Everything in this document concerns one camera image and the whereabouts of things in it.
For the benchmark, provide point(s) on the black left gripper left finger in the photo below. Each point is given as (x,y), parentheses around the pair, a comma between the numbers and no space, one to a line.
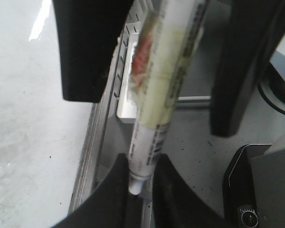
(88,32)

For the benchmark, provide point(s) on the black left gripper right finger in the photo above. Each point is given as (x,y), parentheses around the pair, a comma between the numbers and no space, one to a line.
(255,29)

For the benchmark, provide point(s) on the white whiteboard marker pen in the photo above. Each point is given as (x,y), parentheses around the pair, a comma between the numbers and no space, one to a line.
(166,45)

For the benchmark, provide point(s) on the white whiteboard with frame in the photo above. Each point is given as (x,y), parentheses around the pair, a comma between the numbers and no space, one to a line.
(41,135)

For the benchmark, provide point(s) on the black camera device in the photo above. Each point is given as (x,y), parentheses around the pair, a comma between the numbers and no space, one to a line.
(254,187)

